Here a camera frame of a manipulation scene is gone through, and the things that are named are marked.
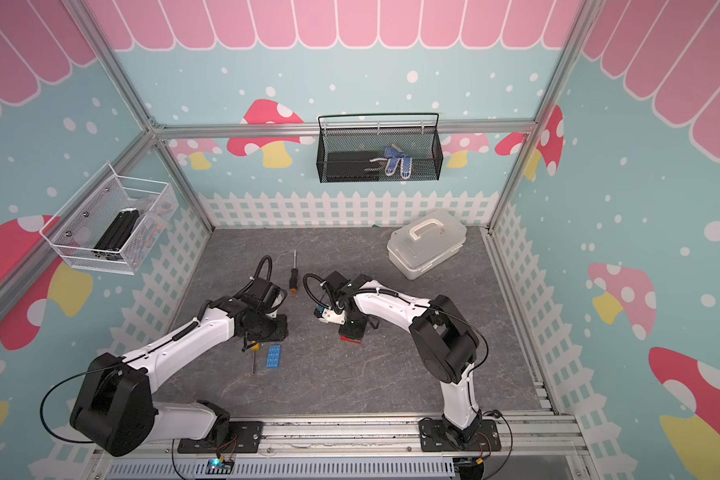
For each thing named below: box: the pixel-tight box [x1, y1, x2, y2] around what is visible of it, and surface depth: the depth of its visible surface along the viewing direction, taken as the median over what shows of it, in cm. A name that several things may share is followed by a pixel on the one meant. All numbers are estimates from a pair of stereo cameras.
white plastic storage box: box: [387, 209, 467, 280], surface depth 105 cm
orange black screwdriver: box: [289, 249, 299, 294], surface depth 105 cm
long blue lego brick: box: [266, 344, 281, 369], surface depth 88 cm
